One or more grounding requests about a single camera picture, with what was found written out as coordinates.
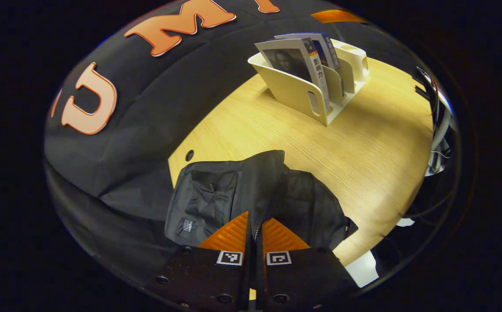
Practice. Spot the white bookshelf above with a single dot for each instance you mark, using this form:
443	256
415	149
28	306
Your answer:
294	93

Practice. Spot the blue cover book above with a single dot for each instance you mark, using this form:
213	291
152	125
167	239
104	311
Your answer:
327	47

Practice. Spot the white paper sheet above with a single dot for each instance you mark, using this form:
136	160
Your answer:
363	268

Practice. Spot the black backdrop cloth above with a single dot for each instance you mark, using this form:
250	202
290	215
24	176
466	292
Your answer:
147	108

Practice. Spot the white metal stand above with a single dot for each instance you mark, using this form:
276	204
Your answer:
444	117

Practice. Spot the black schoolbag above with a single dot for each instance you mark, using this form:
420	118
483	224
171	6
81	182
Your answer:
216	195

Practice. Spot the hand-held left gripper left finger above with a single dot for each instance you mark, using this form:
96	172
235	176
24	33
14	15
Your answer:
203	277

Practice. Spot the grey portrait cover book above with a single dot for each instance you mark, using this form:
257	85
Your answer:
290	60

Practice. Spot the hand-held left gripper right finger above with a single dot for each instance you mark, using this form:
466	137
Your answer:
303	277

